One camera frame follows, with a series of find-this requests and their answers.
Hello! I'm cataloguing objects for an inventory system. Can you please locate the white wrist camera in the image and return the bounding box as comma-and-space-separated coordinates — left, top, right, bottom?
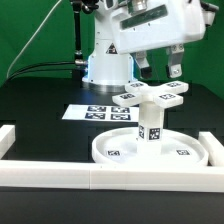
200, 0, 219, 27

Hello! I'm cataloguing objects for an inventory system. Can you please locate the white round table top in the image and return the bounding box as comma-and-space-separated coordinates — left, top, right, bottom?
92, 127, 208, 168

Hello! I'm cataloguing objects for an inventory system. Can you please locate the paper sheet with markers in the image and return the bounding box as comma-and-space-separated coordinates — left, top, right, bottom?
62, 104, 139, 122

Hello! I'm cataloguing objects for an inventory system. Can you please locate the white fence bar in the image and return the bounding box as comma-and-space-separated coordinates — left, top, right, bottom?
0, 160, 224, 193
198, 132, 224, 167
0, 125, 15, 160

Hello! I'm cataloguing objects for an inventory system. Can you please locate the grey cable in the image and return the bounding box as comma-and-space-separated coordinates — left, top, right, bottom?
6, 0, 64, 78

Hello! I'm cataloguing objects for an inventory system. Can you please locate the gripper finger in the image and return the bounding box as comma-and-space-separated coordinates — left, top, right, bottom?
131, 51, 152, 79
166, 44, 184, 78

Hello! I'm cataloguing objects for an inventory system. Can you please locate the white front fence bar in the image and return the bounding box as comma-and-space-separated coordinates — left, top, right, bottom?
0, 160, 224, 193

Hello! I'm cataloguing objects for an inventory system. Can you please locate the black camera stand pole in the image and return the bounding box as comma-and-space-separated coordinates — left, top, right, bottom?
69, 0, 99, 67

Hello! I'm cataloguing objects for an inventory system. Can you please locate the white right fence bar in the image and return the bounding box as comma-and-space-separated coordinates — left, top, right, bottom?
198, 132, 224, 167

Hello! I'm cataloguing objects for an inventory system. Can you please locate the black cable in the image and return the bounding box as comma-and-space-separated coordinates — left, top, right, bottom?
6, 60, 88, 83

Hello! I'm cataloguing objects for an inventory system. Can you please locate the white left fence bar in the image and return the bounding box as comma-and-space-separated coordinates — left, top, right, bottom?
0, 125, 15, 160

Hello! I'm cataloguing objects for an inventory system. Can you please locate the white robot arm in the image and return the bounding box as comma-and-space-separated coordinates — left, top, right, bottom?
82, 0, 205, 92

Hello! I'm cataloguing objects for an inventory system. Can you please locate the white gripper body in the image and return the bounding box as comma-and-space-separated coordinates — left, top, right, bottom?
105, 0, 205, 54

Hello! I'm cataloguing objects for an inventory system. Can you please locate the white cross-shaped table base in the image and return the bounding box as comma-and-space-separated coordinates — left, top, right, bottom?
112, 81, 189, 109

